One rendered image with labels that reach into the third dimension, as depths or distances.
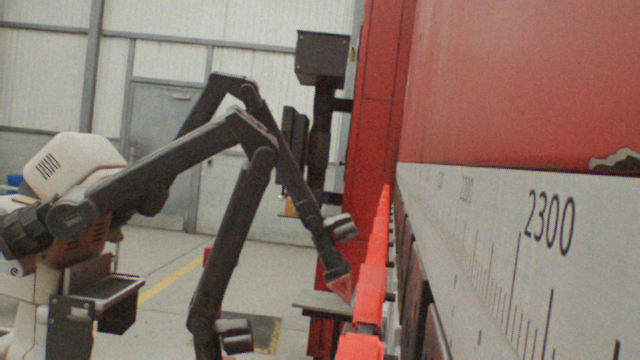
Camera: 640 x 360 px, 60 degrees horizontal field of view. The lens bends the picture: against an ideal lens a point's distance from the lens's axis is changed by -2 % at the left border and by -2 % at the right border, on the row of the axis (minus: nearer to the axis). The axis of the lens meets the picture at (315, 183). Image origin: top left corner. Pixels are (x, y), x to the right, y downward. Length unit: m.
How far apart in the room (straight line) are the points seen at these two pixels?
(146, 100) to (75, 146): 7.62
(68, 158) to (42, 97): 8.35
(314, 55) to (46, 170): 1.58
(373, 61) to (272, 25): 6.25
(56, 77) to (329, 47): 7.29
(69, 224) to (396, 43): 1.68
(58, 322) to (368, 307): 0.96
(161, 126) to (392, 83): 6.63
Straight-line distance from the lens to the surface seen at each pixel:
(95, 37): 9.15
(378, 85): 2.43
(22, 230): 1.18
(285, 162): 1.49
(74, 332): 1.32
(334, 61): 2.62
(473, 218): 0.17
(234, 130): 1.04
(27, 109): 9.76
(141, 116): 8.91
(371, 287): 0.46
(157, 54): 8.97
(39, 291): 1.39
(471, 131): 0.21
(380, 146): 2.41
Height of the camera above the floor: 1.40
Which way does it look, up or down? 3 degrees down
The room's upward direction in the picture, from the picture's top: 6 degrees clockwise
